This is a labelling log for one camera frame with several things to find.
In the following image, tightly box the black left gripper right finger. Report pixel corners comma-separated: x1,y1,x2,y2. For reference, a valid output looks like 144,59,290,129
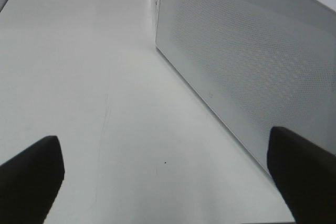
267,126,335,223

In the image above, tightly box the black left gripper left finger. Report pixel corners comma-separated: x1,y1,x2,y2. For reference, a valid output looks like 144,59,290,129
1,136,65,223

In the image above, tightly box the white microwave door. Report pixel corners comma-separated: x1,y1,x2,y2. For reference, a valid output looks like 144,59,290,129
156,0,335,167

